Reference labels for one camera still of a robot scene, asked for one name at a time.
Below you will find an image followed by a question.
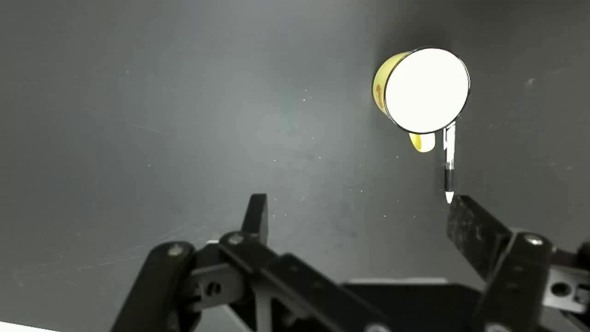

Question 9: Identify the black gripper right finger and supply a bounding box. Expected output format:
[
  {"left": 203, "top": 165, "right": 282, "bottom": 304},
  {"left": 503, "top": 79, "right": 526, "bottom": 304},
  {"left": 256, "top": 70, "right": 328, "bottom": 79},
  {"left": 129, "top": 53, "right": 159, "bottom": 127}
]
[{"left": 444, "top": 193, "right": 590, "bottom": 332}]

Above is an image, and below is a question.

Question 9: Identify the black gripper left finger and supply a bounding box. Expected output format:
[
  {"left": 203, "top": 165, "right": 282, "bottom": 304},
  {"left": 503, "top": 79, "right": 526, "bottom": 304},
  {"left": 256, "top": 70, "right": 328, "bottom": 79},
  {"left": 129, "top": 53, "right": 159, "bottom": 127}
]
[{"left": 109, "top": 191, "right": 395, "bottom": 332}]

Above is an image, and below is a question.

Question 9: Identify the black and silver pen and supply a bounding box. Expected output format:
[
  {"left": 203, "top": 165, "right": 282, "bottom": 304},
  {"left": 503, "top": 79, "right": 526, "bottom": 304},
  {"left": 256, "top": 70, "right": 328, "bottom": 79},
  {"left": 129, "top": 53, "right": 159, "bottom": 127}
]
[{"left": 441, "top": 119, "right": 459, "bottom": 206}]

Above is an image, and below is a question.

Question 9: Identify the yellow enamel mug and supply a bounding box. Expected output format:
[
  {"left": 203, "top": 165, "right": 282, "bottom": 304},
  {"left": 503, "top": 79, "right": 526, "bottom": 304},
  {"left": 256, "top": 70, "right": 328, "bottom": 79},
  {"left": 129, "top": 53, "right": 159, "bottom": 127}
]
[{"left": 371, "top": 46, "right": 474, "bottom": 154}]

